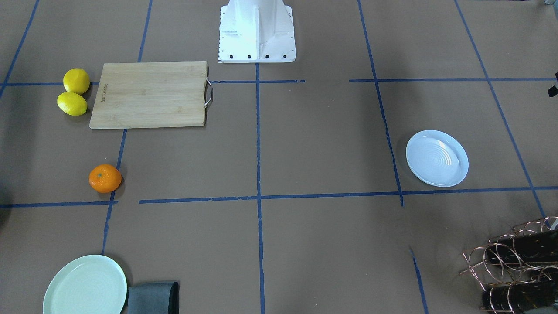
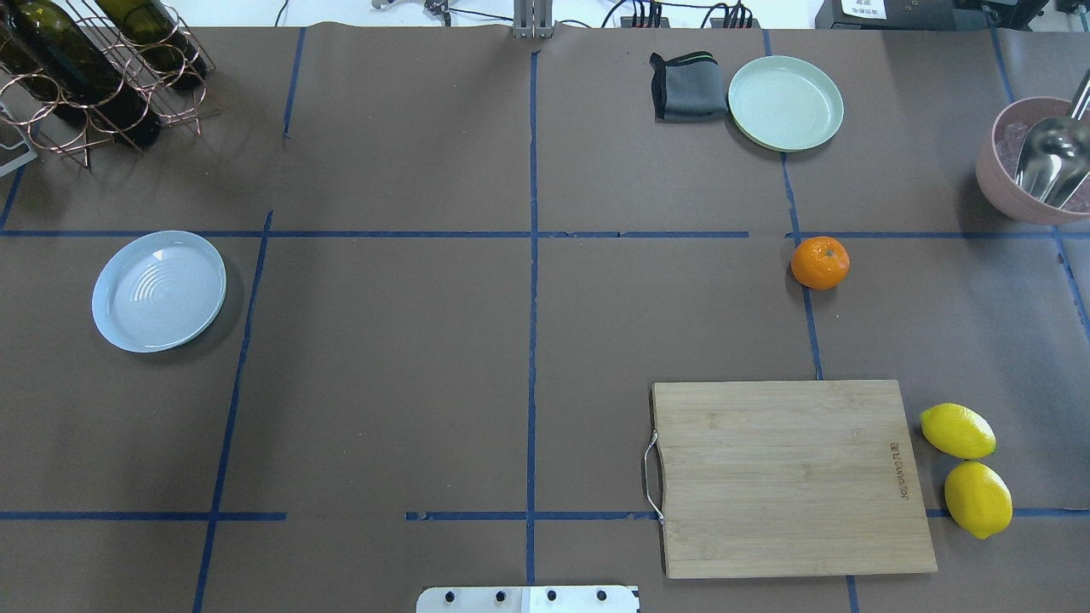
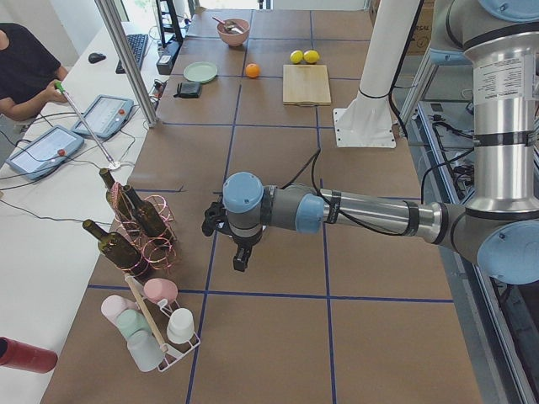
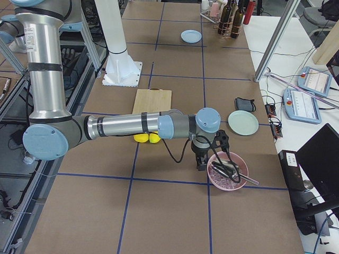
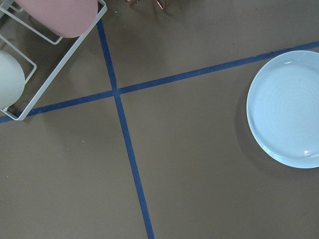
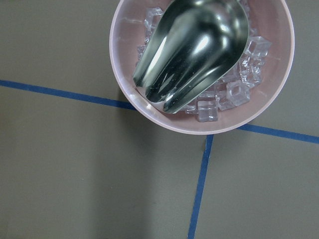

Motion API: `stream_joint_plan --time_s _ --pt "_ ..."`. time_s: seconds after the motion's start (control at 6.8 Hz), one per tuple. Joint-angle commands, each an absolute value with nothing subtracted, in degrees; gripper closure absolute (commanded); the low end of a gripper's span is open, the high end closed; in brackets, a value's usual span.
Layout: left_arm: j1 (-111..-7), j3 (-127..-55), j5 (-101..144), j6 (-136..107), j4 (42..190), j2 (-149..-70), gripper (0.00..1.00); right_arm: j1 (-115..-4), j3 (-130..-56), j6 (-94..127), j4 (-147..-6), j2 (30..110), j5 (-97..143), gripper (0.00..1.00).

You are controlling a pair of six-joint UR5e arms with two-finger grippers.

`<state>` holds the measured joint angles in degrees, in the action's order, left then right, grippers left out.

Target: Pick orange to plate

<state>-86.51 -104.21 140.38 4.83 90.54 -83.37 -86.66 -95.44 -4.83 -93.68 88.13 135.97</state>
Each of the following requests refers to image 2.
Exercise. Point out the dark green wine bottle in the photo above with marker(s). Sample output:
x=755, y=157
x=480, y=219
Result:
x=87, y=77

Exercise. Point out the light blue plate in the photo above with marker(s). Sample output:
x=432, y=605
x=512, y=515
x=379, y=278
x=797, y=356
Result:
x=159, y=292

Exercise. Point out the orange mandarin fruit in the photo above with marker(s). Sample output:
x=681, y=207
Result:
x=820, y=263

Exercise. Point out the yellow lemon outer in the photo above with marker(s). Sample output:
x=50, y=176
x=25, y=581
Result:
x=978, y=499

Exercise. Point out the pink bowl with ice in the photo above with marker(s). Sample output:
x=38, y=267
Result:
x=998, y=157

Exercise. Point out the copper wire wine rack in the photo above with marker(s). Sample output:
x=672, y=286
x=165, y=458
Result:
x=36, y=109

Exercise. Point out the yellow lemon near board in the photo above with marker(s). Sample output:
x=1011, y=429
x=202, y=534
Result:
x=958, y=431

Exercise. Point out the bamboo cutting board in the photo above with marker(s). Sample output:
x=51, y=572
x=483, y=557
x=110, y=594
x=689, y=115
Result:
x=766, y=479

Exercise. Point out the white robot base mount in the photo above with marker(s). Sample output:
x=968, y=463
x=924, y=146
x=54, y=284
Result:
x=572, y=598

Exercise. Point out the light green plate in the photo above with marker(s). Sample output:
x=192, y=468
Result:
x=785, y=104

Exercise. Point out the grey folded cloth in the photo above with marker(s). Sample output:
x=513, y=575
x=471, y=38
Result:
x=688, y=89

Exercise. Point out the metal scoop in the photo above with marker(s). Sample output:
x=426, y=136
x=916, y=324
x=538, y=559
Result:
x=1054, y=157

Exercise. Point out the aluminium frame post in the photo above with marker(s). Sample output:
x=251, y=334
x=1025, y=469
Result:
x=533, y=19

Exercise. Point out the black power strip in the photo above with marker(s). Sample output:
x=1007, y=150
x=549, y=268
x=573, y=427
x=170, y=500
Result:
x=657, y=15

